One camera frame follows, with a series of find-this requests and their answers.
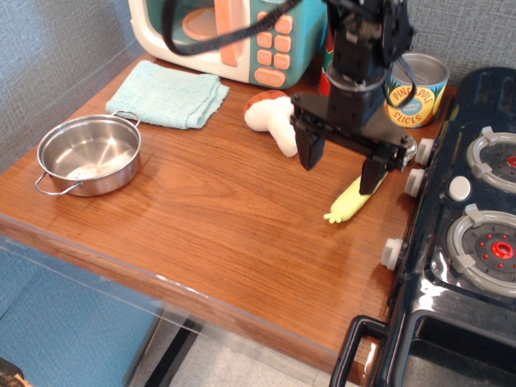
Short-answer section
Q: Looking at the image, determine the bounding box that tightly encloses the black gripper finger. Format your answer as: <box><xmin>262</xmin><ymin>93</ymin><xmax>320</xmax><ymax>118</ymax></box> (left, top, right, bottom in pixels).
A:
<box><xmin>360</xmin><ymin>156</ymin><xmax>388</xmax><ymax>195</ymax></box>
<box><xmin>294</xmin><ymin>123</ymin><xmax>325</xmax><ymax>170</ymax></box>

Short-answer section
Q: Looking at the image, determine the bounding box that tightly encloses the tomato sauce can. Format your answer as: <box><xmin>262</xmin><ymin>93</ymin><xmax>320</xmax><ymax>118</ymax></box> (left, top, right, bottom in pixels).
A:
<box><xmin>318</xmin><ymin>23</ymin><xmax>334</xmax><ymax>97</ymax></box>

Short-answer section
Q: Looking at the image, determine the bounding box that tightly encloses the orange object at corner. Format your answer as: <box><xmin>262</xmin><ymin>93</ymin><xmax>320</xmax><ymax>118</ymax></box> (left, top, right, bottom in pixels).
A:
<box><xmin>0</xmin><ymin>359</ymin><xmax>24</xmax><ymax>387</ymax></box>

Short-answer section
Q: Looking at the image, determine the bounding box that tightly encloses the black toy stove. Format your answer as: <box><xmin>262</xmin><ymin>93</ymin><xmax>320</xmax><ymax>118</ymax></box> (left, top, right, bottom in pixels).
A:
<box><xmin>331</xmin><ymin>67</ymin><xmax>515</xmax><ymax>386</ymax></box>

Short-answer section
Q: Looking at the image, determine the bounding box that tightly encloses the black cable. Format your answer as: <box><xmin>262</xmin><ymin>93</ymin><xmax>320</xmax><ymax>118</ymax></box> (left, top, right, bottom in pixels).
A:
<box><xmin>161</xmin><ymin>0</ymin><xmax>303</xmax><ymax>56</ymax></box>

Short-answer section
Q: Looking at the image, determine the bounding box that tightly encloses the teal toy microwave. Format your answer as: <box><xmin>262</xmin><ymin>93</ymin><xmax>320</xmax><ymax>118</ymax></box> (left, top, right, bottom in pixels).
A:
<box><xmin>127</xmin><ymin>0</ymin><xmax>331</xmax><ymax>90</ymax></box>

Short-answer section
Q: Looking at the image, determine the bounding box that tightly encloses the plush mushroom toy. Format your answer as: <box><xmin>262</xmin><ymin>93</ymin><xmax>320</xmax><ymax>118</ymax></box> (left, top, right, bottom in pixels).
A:
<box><xmin>243</xmin><ymin>90</ymin><xmax>298</xmax><ymax>157</ymax></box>

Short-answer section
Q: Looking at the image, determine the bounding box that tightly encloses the light blue folded cloth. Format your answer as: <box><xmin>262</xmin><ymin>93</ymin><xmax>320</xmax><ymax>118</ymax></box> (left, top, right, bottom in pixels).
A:
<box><xmin>106</xmin><ymin>60</ymin><xmax>230</xmax><ymax>130</ymax></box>

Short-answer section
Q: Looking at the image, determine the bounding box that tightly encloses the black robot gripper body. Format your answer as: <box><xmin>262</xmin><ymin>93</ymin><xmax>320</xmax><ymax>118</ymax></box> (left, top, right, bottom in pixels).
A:
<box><xmin>291</xmin><ymin>66</ymin><xmax>410</xmax><ymax>171</ymax></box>

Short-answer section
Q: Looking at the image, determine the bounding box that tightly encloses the small steel pot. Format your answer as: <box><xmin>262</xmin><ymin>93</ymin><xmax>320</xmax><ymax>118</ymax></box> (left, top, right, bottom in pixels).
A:
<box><xmin>35</xmin><ymin>110</ymin><xmax>143</xmax><ymax>197</ymax></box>

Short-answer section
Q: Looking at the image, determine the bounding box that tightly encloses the pineapple slices can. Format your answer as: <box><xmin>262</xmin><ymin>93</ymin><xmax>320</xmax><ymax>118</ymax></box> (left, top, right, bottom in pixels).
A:
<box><xmin>385</xmin><ymin>52</ymin><xmax>450</xmax><ymax>128</ymax></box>

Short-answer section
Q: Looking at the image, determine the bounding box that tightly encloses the yellow handled metal scoop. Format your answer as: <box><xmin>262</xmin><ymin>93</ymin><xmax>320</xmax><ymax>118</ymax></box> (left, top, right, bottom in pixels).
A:
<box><xmin>322</xmin><ymin>135</ymin><xmax>418</xmax><ymax>225</ymax></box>

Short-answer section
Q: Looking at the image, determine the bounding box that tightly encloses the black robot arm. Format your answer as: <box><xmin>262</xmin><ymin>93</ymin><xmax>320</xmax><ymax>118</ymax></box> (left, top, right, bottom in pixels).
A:
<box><xmin>291</xmin><ymin>1</ymin><xmax>414</xmax><ymax>194</ymax></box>

